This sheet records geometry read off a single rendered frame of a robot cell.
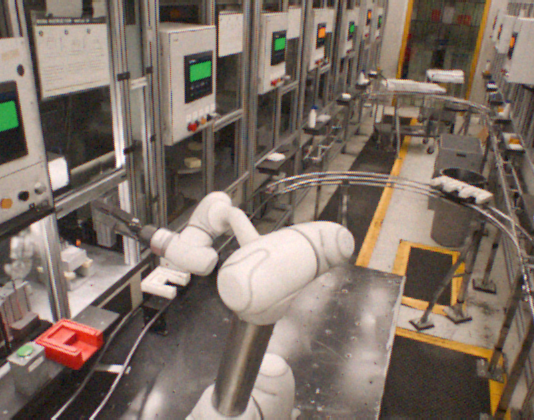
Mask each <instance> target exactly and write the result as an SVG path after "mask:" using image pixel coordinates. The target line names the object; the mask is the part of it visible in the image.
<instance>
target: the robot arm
mask: <svg viewBox="0 0 534 420"><path fill-rule="evenodd" d="M90 207H91V208H94V209H96V210H98V211H100V212H102V213H104V214H106V215H108V216H110V215H111V216H112V217H114V218H115V219H117V220H118V221H120V222H121V223H123V224H124V225H122V224H118V222H117V221H116V220H114V219H111V218H110V217H108V216H106V215H104V214H102V213H99V215H98V216H97V217H96V218H95V221H97V222H99V223H101V224H103V225H106V226H108V227H111V228H112V231H113V232H114V231H115V230H116V231H115V232H116V233H118V234H121V235H123V236H126V237H128V238H131V239H133V240H136V241H137V242H139V243H141V245H143V246H145V247H147V248H149V249H150V251H151V252H152V253H154V254H156V255H158V256H160V257H162V258H165V259H166V260H168V261H169V262H171V263H172V264H173V265H174V266H176V267H178V268H179V269H181V270H185V271H188V272H191V273H194V274H198V275H203V276H205V275H208V274H209V273H211V272H212V271H213V270H214V268H215V267H216V265H217V263H218V254H217V252H216V251H215V250H214V249H213V248H212V247H211V246H212V244H213V242H214V240H215V239H216V238H217V236H219V235H221V234H222V233H223V232H225V231H227V230H228V229H229V228H232V229H233V231H234V233H235V235H236V238H237V240H238V242H239V244H240V246H241V248H240V249H238V250H237V251H236V252H234V253H233V254H232V255H231V256H230V257H229V258H228V259H227V260H226V261H225V263H224V264H223V265H222V267H221V269H220V270H219V274H218V288H219V292H220V297H221V299H222V301H223V302H224V304H225V305H226V306H227V307H228V308H229V309H230V310H231V311H233V315H232V319H231V323H230V326H229V330H228V334H227V338H226V342H225V346H224V352H223V356H222V360H221V364H220V368H219V371H218V375H217V378H216V382H215V384H213V385H211V386H209V387H208V388H207V389H206V390H205V391H204V393H203V395H202V397H201V398H200V400H199V401H198V403H197V404H196V405H195V408H194V410H193V411H192V414H190V415H189V416H188V417H187V418H186V420H298V419H299V418H300V415H301V412H300V410H299V409H297V408H293V406H294V398H295V380H294V377H293V373H292V371H291V368H290V366H289V365H287V363H286V362H285V361H284V359H283V358H281V357H280V356H278V355H276V354H272V353H266V349H267V347H268V344H269V341H270V338H271V335H272V332H273V329H274V326H275V324H276V321H277V320H279V319H280V318H282V317H283V315H284V314H285V313H286V312H287V311H288V309H289V308H290V306H291V305H292V304H293V302H294V301H295V300H296V298H297V297H298V296H299V294H300V293H301V292H302V289H303V288H304V287H305V286H306V285H307V284H308V283H309V282H311V281H312V280H313V279H315V278H316V277H318V276H320V275H321V274H323V273H325V272H328V271H329V269H330V268H337V267H339V266H341V265H342V264H344V263H345V262H347V261H348V260H349V259H350V258H351V256H352V254H353V252H354V248H355V242H354V238H353V235H352V233H351V232H350V231H349V230H348V229H347V228H344V227H342V226H340V225H337V224H334V223H330V222H311V223H303V224H298V225H295V226H292V227H288V228H281V229H279V230H277V231H274V232H271V233H269V234H266V235H263V236H261V235H259V233H258V232H257V231H256V229H255V228H254V227H253V226H252V224H251V223H250V221H249V220H248V218H247V217H246V215H245V214H244V213H243V212H242V211H241V210H240V209H238V208H235V207H232V204H231V200H230V198H229V197H228V196H227V195H226V194H224V193H222V192H212V193H210V194H209V195H207V196H206V197H205V198H204V199H203V200H202V201H201V203H200V204H199V205H198V207H197V208H196V210H195V211H194V213H193V215H192V216H191V218H190V220H189V223H188V225H187V227H186V228H185V229H184V230H183V231H182V232H181V233H180V234H178V233H176V232H174V231H172V230H170V229H168V228H166V227H161V228H160V227H156V226H154V225H152V224H150V225H148V226H146V227H145V226H144V225H142V224H141V223H140V221H141V219H140V218H138V217H136V216H133V215H132V214H130V213H128V212H126V211H124V210H123V209H121V208H119V207H117V206H115V205H113V206H112V207H111V206H110V205H108V204H106V203H103V202H101V201H99V200H97V199H94V201H93V202H92V203H91V204H90ZM130 224H131V225H130ZM120 231H121V232H120Z"/></svg>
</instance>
